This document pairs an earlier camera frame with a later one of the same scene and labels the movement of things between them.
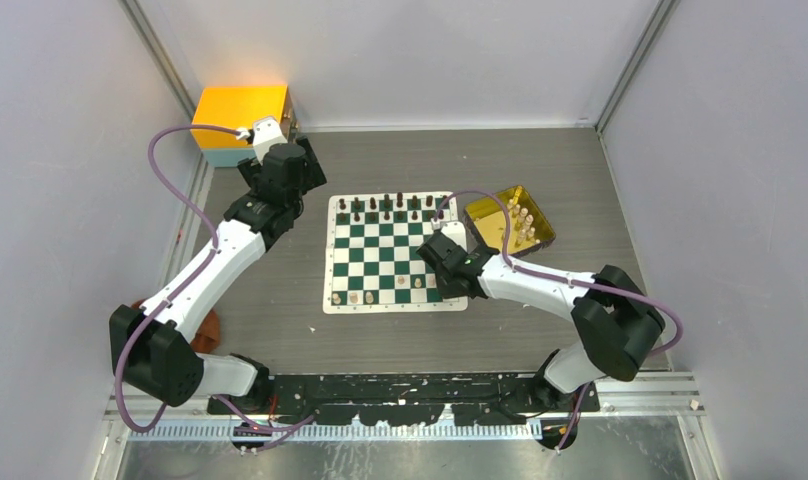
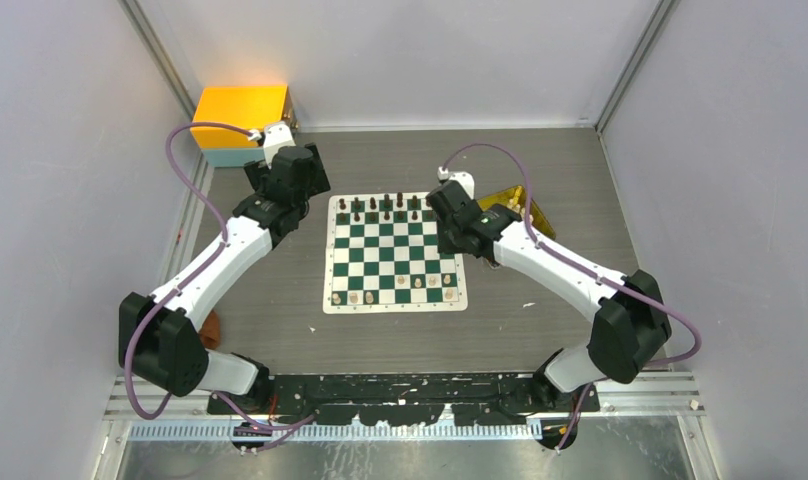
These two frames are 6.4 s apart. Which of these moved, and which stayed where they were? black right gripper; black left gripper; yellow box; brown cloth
Moved: black right gripper
Stayed: black left gripper; brown cloth; yellow box
